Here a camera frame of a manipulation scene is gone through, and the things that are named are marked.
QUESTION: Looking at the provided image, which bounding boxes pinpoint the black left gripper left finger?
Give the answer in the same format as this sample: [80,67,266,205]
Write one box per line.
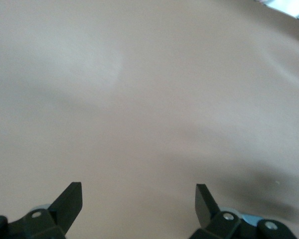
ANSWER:
[0,181,83,239]

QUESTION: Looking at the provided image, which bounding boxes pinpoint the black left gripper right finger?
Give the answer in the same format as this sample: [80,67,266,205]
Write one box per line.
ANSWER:
[189,183,296,239]

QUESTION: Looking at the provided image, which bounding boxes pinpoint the brown table mat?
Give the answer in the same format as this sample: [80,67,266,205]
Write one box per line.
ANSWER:
[0,0,299,239]

